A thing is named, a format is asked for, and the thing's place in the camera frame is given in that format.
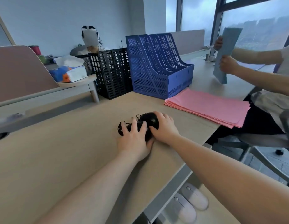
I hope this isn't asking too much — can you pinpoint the person's left hand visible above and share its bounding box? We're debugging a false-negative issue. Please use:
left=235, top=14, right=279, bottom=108
left=117, top=117, right=155, bottom=162

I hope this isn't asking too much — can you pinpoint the person's right hand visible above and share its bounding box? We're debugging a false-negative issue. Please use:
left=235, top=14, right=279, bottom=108
left=149, top=111, right=180, bottom=146

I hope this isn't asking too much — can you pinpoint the black wired computer mouse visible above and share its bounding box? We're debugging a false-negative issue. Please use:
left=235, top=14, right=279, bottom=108
left=117, top=112, right=159, bottom=141

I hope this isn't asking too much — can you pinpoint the person's left forearm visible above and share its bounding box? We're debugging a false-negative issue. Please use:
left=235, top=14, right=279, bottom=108
left=35, top=150, right=146, bottom=224

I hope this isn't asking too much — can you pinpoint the person's right forearm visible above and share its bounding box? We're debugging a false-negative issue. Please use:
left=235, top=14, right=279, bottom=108
left=169, top=135, right=289, bottom=224

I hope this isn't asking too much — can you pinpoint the stack of pink paper sheets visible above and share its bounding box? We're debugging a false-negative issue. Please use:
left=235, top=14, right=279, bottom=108
left=164, top=88, right=251, bottom=129

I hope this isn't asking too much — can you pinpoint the blue plastic file organizer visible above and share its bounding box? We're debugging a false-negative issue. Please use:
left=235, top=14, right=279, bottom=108
left=125, top=33, right=194, bottom=100

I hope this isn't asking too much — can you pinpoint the black plastic file organizer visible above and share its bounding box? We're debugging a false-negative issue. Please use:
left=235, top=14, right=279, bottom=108
left=89, top=48, right=133, bottom=100

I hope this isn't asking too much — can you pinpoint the round wooden side shelf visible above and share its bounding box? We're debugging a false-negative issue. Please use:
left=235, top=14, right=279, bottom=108
left=58, top=74, right=100, bottom=103

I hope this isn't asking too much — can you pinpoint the white slipper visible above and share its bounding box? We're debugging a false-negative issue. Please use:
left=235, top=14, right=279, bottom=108
left=169, top=193, right=197, bottom=224
left=181, top=183, right=209, bottom=211

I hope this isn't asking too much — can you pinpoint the black mesh basket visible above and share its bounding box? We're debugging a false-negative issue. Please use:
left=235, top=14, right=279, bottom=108
left=76, top=55, right=93, bottom=75

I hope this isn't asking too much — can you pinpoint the grey desk partition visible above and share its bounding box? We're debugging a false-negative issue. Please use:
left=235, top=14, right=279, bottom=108
left=169, top=29, right=205, bottom=56

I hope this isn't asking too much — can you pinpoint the tissue packet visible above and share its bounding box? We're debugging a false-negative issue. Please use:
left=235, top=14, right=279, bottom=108
left=49, top=55, right=88, bottom=83

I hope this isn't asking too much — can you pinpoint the grey office chair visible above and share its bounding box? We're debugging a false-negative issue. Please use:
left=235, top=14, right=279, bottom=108
left=218, top=109, right=289, bottom=187

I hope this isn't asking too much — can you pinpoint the stack of blue paper sheets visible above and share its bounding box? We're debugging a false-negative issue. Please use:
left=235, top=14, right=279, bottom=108
left=213, top=27, right=243, bottom=85

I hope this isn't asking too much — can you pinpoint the red cup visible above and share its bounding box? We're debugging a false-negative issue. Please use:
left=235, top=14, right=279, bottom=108
left=29, top=45, right=42, bottom=56

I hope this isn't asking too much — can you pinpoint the brown desk divider panel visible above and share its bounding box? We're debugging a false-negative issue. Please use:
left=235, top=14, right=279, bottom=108
left=0, top=45, right=60, bottom=104

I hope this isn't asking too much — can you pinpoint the grey desk frame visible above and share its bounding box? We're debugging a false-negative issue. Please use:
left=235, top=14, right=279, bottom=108
left=141, top=164, right=194, bottom=224

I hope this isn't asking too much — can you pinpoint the dark window frame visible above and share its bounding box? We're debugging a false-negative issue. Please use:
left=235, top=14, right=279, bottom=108
left=176, top=0, right=289, bottom=57

